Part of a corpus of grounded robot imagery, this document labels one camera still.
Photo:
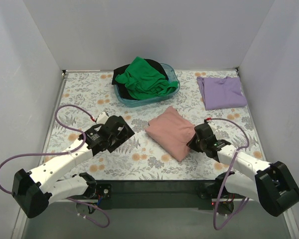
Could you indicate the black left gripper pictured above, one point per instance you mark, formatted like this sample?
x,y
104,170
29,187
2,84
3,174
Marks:
x,y
123,135

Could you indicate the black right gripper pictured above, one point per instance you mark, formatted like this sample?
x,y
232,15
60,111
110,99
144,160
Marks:
x,y
194,142

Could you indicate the pink graphic t-shirt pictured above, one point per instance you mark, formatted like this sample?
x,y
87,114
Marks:
x,y
172,132

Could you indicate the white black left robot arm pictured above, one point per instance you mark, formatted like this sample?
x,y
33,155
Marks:
x,y
36,189

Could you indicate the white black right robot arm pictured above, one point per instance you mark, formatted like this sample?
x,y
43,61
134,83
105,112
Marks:
x,y
259,174

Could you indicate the floral patterned table mat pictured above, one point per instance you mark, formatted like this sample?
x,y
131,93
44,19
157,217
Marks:
x,y
141,158

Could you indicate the folded purple t-shirt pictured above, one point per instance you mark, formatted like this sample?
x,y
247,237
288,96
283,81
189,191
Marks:
x,y
221,93

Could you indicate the black t-shirt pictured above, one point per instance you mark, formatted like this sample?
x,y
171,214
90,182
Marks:
x,y
123,92

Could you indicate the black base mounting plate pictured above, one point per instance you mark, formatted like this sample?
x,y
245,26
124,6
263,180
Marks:
x,y
155,194

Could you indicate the green t-shirt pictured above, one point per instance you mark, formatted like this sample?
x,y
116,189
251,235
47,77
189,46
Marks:
x,y
144,82

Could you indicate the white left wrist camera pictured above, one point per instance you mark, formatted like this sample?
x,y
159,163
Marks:
x,y
101,118

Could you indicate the aluminium frame rail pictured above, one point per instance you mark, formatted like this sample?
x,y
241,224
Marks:
x,y
176,209

